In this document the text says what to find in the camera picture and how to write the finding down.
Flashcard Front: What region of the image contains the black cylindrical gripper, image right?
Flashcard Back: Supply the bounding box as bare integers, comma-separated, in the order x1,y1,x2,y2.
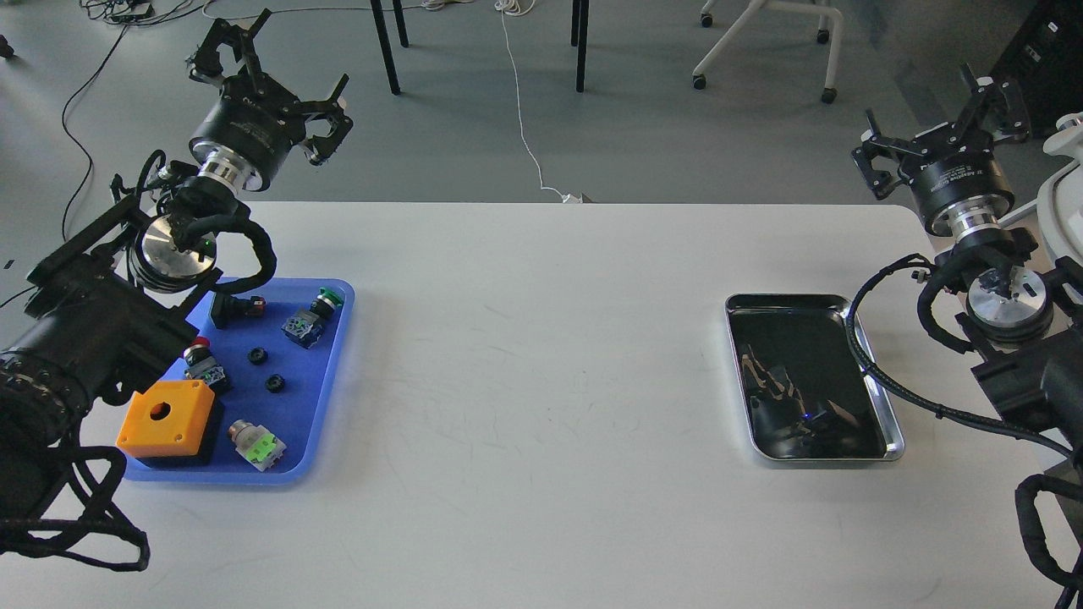
851,64,1031,238

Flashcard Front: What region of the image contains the white cable on floor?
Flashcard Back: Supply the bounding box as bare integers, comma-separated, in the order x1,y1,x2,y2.
494,0,585,206

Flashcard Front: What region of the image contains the black table leg left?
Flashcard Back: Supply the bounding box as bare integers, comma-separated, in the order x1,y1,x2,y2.
368,0,410,96

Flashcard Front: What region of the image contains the black switch with red tip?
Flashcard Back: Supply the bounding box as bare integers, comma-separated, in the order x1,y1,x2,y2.
210,293,268,329

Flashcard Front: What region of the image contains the silver metal tray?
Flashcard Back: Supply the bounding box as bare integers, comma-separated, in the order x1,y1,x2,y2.
725,294,906,468

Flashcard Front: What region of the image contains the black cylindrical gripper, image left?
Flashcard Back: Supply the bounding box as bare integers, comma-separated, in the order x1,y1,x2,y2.
186,8,353,192

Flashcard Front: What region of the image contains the black cabinet top right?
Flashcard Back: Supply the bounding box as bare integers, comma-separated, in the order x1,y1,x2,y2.
991,1,1082,139

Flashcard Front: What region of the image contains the black table leg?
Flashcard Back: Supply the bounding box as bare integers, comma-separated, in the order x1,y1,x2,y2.
368,0,410,96
569,0,591,93

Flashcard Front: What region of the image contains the red mushroom push button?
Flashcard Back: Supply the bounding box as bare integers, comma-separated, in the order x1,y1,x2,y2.
182,336,233,396

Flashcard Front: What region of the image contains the black table leg right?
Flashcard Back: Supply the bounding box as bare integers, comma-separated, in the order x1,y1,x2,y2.
569,0,591,93

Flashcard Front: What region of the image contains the green push button switch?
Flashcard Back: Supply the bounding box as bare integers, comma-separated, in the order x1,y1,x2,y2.
280,288,344,349

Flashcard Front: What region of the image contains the small black gear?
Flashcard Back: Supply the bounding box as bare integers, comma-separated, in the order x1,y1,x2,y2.
264,373,286,394
246,347,268,365

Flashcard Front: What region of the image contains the white robot base right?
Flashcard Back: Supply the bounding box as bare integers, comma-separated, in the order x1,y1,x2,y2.
999,112,1082,272

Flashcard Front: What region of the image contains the orange and black button box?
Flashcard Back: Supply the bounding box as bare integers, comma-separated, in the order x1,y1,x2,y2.
114,379,222,468

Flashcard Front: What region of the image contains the silver switch with green block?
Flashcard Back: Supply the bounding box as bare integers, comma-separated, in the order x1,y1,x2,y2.
227,420,287,472

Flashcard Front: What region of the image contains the blue plastic tray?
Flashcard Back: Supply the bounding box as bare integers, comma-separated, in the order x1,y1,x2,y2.
123,277,355,485

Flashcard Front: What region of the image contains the black cable on floor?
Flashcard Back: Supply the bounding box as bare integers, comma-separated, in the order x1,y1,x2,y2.
0,0,221,309

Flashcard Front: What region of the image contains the white chair base with casters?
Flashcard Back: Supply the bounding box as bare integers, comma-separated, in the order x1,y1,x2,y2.
689,1,847,107

